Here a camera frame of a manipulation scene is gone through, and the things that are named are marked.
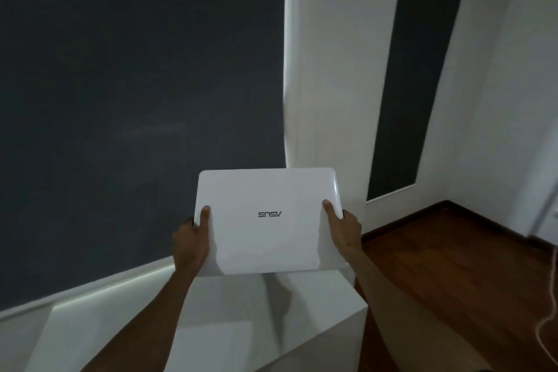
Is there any person's left hand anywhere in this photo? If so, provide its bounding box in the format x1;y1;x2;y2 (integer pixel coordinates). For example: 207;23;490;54
172;205;211;271

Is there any person's right hand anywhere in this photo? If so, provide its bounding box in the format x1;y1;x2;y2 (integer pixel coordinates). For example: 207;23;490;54
322;199;363;261

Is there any white laptop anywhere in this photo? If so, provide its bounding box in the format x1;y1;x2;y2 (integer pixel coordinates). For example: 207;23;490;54
193;167;349;277

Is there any person's right forearm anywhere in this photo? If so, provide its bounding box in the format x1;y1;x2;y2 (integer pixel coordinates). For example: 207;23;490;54
347;247;494;372

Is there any person's left forearm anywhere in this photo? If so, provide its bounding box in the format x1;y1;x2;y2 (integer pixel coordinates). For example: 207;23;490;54
81;264;199;372

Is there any white table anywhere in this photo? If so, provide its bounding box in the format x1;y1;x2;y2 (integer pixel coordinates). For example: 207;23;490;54
24;269;369;372

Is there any large dark grey roller blind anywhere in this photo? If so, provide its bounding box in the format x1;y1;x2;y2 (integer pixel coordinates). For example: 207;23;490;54
0;0;289;312

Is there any narrow dark grey roller blind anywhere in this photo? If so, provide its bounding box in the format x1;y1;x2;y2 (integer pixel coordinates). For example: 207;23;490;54
366;0;484;202

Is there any white cable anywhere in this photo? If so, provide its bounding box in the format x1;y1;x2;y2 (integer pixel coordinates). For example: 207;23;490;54
535;246;558;357

